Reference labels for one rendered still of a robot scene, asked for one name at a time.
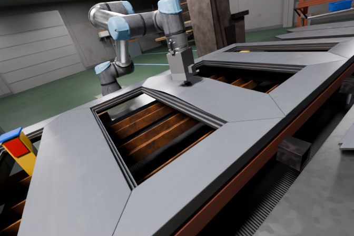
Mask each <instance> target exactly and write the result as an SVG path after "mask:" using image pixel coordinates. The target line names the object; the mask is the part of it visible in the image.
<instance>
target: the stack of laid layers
mask: <svg viewBox="0 0 354 236"><path fill-rule="evenodd" d="M338 43H339V42H337V43H310V44H282V45H254V46H236V47H233V48H231V49H229V50H227V51H224V52H236V51H277V50H329V49H331V48H333V47H334V46H335V45H337V44H338ZM353 61H354V56H352V57H351V58H350V59H349V60H348V61H346V62H345V63H344V65H342V66H341V67H340V68H339V69H338V70H336V71H335V72H334V73H333V74H332V75H331V76H330V77H329V78H328V79H326V80H325V81H324V82H323V83H322V84H321V85H320V86H319V87H318V88H316V89H315V90H314V91H313V92H312V93H311V94H310V95H309V96H308V97H306V98H305V99H304V100H303V101H302V102H301V103H300V104H299V105H298V106H296V107H295V108H294V109H293V110H292V111H291V112H290V113H289V114H288V115H286V117H284V118H283V119H282V120H281V121H280V122H279V123H278V124H277V125H275V126H274V127H273V128H272V129H271V130H270V131H269V132H268V133H267V134H265V135H264V136H263V137H262V138H261V139H260V140H259V141H258V142H257V143H255V144H254V145H253V146H252V147H251V148H249V149H248V150H247V151H246V152H245V153H244V154H243V155H242V156H241V157H239V158H238V159H237V160H236V161H235V162H234V163H233V164H232V165H231V166H230V167H228V168H227V169H226V170H225V171H224V172H223V173H222V174H221V175H219V176H218V177H217V178H216V179H215V180H214V181H213V182H212V183H211V184H209V185H208V186H207V187H206V188H205V189H204V190H203V191H202V192H201V193H200V194H198V195H197V196H196V197H195V198H194V199H193V200H192V201H191V202H190V203H188V204H187V205H186V206H185V207H184V208H183V209H182V210H181V211H180V212H178V213H177V214H176V215H175V216H174V217H173V218H172V219H171V220H170V221H168V222H167V223H166V224H165V225H164V226H163V227H162V228H161V229H160V230H159V231H157V232H156V233H155V234H154V235H152V236H170V235H171V234H172V233H173V232H174V231H175V230H176V229H177V228H178V227H179V226H180V225H181V224H182V223H183V222H184V221H185V220H186V219H187V218H189V217H190V216H191V215H192V214H193V213H194V212H195V211H196V210H197V209H198V208H199V207H200V206H201V205H202V204H203V203H204V202H205V201H206V200H207V199H209V198H210V197H211V196H212V195H213V194H214V193H215V192H216V191H217V190H218V189H219V188H220V187H222V186H223V185H224V184H225V183H226V181H227V180H229V179H230V178H231V177H232V176H233V175H234V174H235V173H236V172H237V171H238V170H240V169H241V168H242V167H243V166H244V165H245V164H246V163H247V162H248V161H249V160H250V159H251V158H252V157H253V156H254V155H255V154H256V153H257V152H259V151H260V150H261V149H262V148H263V147H264V146H265V145H266V144H267V143H268V142H269V141H270V140H271V139H272V138H273V137H274V136H275V135H276V134H277V133H279V132H280V131H281V130H282V129H283V128H284V127H285V126H286V125H287V124H288V123H289V122H290V121H291V120H292V119H293V118H294V117H295V116H296V115H297V114H299V113H300V112H301V111H302V110H303V109H304V108H305V107H306V106H307V105H308V104H309V103H310V102H311V101H312V100H313V99H314V98H315V97H316V96H317V95H319V94H320V93H321V92H322V91H323V90H324V89H325V88H326V87H327V86H328V85H329V84H330V83H331V82H332V81H333V80H334V79H335V78H336V77H337V76H339V75H340V74H341V73H342V72H343V71H344V70H345V69H346V68H347V67H348V66H349V65H350V64H351V63H352V62H353ZM204 65H206V66H217V67H229V68H241V69H247V70H260V71H271V72H282V73H294V74H296V73H298V72H299V71H300V70H302V69H303V68H304V67H306V65H287V64H266V63H246V62H226V61H206V60H202V61H200V62H198V63H195V68H196V69H197V68H199V67H201V66H204ZM140 93H144V94H146V95H148V96H150V97H152V98H154V99H156V100H158V101H160V102H162V103H164V104H166V105H168V106H170V107H172V108H174V109H176V110H178V111H180V112H182V113H184V114H186V115H188V116H190V117H192V118H194V119H196V120H198V121H200V122H202V123H204V124H206V125H208V126H210V127H212V128H214V129H216V130H217V129H218V128H220V127H221V126H223V125H224V124H226V123H227V121H224V120H222V119H220V118H218V117H216V116H214V115H211V114H209V113H207V112H205V111H203V110H201V109H199V108H197V107H195V106H193V105H191V104H189V103H187V102H185V101H183V100H181V99H179V98H177V97H176V96H173V95H171V94H168V93H166V92H162V91H158V90H153V89H150V88H147V87H144V86H140V87H138V88H136V89H134V90H131V91H129V92H126V93H124V94H122V95H119V96H117V97H114V98H112V99H110V100H108V101H105V102H103V103H100V104H98V105H96V106H93V107H90V109H91V111H92V113H93V115H94V117H95V119H96V121H97V123H98V125H99V127H100V129H101V131H102V133H103V135H104V137H105V139H106V141H107V143H108V145H109V147H110V149H111V151H112V153H113V155H114V157H115V159H116V161H117V163H118V165H119V167H120V169H121V171H122V173H123V175H124V177H125V179H126V181H127V183H128V185H129V187H130V189H131V191H132V190H133V189H134V188H135V187H137V184H136V182H135V181H134V179H133V177H132V175H131V173H130V172H129V170H128V168H127V166H126V165H125V163H124V161H123V159H122V157H121V156H120V154H119V152H118V150H117V149H116V147H115V145H114V143H113V141H112V140H111V138H110V136H109V134H108V133H107V131H106V129H105V127H104V125H103V124H102V122H101V120H100V118H99V117H98V115H97V112H99V111H102V110H104V109H106V108H108V107H110V106H113V105H115V104H117V103H120V102H122V101H125V100H127V99H129V98H131V97H134V96H136V95H138V94H140ZM43 130H44V127H43V128H41V129H39V130H36V131H34V132H31V133H29V134H27V135H26V136H27V137H28V139H29V140H30V141H34V140H36V139H38V138H41V137H42V134H43ZM6 152H7V150H6V149H5V148H4V147H3V146H2V145H0V160H1V159H2V157H3V155H4V153H6Z"/></svg>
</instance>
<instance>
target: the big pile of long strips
mask: <svg viewBox="0 0 354 236"><path fill-rule="evenodd" d="M286 31H287V34H283V35H278V36H275V37H274V41H292V40H311V39H322V38H341V37H354V21H347V22H337V23H328V24H318V25H309V26H303V27H298V28H293V29H288V30H286Z"/></svg>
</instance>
